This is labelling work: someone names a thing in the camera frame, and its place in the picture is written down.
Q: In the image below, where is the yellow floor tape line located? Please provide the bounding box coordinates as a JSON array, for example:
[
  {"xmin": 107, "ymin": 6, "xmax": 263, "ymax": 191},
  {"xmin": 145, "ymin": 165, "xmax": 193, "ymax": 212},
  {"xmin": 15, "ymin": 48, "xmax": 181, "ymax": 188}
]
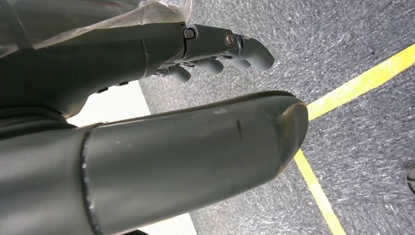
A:
[{"xmin": 306, "ymin": 43, "xmax": 415, "ymax": 121}]

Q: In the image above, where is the dark grey robot foot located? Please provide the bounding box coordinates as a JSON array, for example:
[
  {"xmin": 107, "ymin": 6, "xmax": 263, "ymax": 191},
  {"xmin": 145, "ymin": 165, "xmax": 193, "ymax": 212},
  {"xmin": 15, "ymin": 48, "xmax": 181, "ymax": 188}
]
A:
[{"xmin": 407, "ymin": 166, "xmax": 415, "ymax": 195}]

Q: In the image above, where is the clear plastic film wrap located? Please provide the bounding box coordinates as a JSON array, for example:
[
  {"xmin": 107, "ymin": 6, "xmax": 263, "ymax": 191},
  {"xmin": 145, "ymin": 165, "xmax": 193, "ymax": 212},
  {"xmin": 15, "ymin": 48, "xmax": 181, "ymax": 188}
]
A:
[{"xmin": 0, "ymin": 0, "xmax": 193, "ymax": 59}]

